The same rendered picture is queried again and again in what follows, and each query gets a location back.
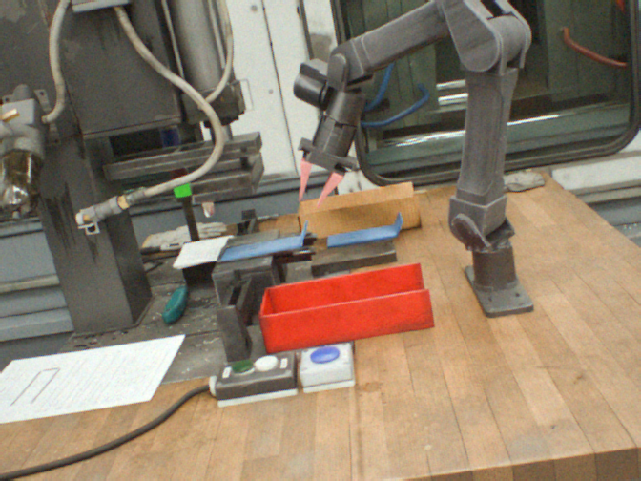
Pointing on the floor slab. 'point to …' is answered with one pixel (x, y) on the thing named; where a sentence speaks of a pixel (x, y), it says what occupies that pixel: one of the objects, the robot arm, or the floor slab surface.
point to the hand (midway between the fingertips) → (310, 199)
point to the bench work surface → (417, 379)
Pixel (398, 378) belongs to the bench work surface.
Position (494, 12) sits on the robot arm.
